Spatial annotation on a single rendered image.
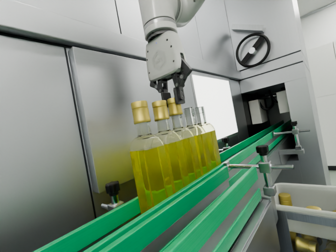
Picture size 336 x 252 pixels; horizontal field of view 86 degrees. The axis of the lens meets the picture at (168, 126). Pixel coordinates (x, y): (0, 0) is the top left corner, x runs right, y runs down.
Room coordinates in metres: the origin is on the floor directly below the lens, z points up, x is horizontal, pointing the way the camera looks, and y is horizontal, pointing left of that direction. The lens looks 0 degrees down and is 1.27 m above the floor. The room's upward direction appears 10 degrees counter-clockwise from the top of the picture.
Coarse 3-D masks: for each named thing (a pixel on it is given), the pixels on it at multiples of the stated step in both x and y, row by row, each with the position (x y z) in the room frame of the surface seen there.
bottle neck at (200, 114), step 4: (196, 108) 0.54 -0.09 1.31; (200, 108) 0.53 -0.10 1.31; (196, 112) 0.54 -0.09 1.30; (200, 112) 0.53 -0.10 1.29; (204, 112) 0.54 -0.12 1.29; (196, 116) 0.54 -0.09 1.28; (200, 116) 0.53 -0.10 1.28; (204, 116) 0.54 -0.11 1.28; (196, 120) 0.55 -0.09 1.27; (200, 120) 0.53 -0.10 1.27; (204, 120) 0.53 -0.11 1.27
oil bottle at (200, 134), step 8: (192, 128) 0.47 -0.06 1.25; (200, 128) 0.49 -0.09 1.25; (200, 136) 0.48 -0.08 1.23; (200, 144) 0.47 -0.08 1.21; (200, 152) 0.47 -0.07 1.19; (208, 152) 0.50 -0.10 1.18; (200, 160) 0.47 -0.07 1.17; (208, 160) 0.49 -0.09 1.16; (200, 168) 0.47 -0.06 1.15; (208, 168) 0.49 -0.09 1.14
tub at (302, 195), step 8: (280, 184) 0.61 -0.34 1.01; (288, 184) 0.60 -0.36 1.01; (296, 184) 0.58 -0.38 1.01; (304, 184) 0.57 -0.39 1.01; (312, 184) 0.56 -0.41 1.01; (280, 192) 0.61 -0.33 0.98; (288, 192) 0.60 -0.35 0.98; (296, 192) 0.58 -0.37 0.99; (304, 192) 0.57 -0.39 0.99; (312, 192) 0.56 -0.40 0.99; (320, 192) 0.54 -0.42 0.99; (328, 192) 0.53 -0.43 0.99; (296, 200) 0.58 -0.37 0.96; (304, 200) 0.57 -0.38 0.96; (312, 200) 0.56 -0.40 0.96; (320, 200) 0.54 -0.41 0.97; (328, 200) 0.53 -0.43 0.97; (280, 208) 0.47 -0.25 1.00; (288, 208) 0.46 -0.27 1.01; (296, 208) 0.45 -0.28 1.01; (304, 208) 0.44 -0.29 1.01; (328, 208) 0.53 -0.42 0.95; (328, 216) 0.42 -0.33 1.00
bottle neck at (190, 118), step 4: (184, 108) 0.49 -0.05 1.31; (188, 108) 0.49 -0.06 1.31; (192, 108) 0.49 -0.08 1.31; (184, 112) 0.50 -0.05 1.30; (188, 112) 0.49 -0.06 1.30; (192, 112) 0.49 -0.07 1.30; (188, 116) 0.49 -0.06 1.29; (192, 116) 0.49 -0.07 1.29; (188, 120) 0.49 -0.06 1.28; (192, 120) 0.49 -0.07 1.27; (188, 124) 0.49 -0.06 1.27
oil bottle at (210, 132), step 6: (204, 126) 0.52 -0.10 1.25; (210, 126) 0.53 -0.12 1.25; (210, 132) 0.52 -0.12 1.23; (210, 138) 0.52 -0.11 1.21; (216, 138) 0.55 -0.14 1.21; (210, 144) 0.51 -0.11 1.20; (216, 144) 0.54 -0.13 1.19; (210, 150) 0.51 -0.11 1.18; (216, 150) 0.53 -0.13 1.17; (210, 156) 0.51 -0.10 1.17; (216, 156) 0.53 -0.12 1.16; (216, 162) 0.52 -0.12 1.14
